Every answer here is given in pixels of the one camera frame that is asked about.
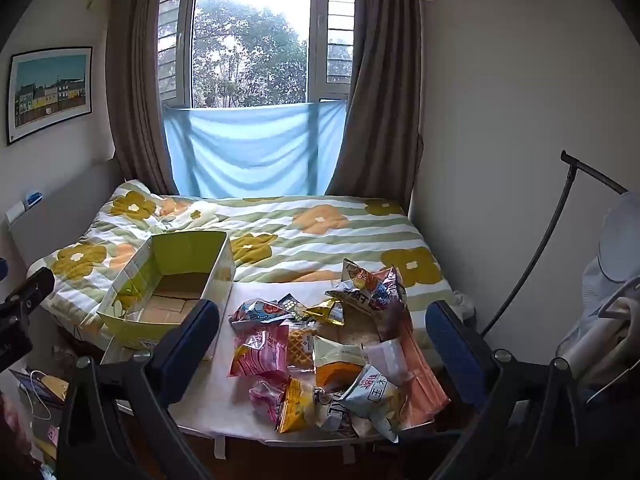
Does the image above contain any yellow chip packet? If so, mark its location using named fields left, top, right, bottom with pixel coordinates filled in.
left=275, top=376, right=361, bottom=436

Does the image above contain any green cardboard box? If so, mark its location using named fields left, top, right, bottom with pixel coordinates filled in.
left=96, top=231, right=237, bottom=363

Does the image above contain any yellow box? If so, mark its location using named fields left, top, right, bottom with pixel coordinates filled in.
left=30, top=372, right=68, bottom=403

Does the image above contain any pale pink snack packet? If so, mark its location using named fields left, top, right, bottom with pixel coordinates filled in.
left=365, top=338, right=410, bottom=386

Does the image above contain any dark checkered snack packet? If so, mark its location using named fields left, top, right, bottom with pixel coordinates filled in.
left=277, top=294, right=308, bottom=318

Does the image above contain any clear waffle snack packet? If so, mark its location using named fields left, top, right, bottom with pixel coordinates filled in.
left=287, top=325, right=317, bottom=371

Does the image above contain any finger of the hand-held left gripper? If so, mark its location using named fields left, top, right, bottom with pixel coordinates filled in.
left=0, top=266, right=55, bottom=317

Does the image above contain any pale clothes pile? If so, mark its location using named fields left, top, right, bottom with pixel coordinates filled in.
left=555, top=202, right=640, bottom=406

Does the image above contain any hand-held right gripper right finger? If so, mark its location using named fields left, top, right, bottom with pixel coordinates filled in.
left=425, top=301, right=591, bottom=480

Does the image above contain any blue red snack packet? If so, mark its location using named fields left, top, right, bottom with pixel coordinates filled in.
left=230, top=299, right=293, bottom=328

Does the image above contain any floral striped quilt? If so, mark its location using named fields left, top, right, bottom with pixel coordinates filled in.
left=27, top=180, right=443, bottom=356

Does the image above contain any peach packet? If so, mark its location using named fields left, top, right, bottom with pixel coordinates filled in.
left=397, top=330, right=451, bottom=428

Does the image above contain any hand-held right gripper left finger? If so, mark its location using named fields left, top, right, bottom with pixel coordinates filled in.
left=57, top=299, right=221, bottom=480

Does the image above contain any pink striped snack packet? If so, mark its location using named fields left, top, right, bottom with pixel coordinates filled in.
left=229, top=325, right=291, bottom=378

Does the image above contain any gold yellow snack packet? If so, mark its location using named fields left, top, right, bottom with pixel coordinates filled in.
left=302, top=297, right=347, bottom=326

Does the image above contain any cream orange snack packet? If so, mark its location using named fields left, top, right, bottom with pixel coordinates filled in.
left=312, top=335, right=371, bottom=391

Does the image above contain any window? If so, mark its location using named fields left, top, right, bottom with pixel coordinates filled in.
left=157, top=0, right=357, bottom=110

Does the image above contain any light blue cloth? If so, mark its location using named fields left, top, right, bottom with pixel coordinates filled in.
left=162, top=100, right=347, bottom=198

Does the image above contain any framed picture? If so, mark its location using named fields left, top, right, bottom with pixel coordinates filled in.
left=6, top=46, right=94, bottom=147

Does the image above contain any orange white snack packet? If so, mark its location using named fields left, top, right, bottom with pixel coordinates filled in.
left=341, top=259, right=386, bottom=292

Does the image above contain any small pink snack packet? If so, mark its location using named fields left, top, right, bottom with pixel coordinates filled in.
left=248, top=379, right=288, bottom=423

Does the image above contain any brown curtain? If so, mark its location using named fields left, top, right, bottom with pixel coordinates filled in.
left=106, top=0, right=176, bottom=196
left=325, top=0, right=423, bottom=206

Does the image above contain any white headboard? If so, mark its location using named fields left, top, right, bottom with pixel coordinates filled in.
left=5, top=160, right=126, bottom=281

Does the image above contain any white cable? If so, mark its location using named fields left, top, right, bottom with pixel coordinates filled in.
left=27, top=370, right=57, bottom=420

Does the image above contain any white corn snack packet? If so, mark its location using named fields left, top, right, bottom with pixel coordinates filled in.
left=340, top=364, right=401, bottom=443

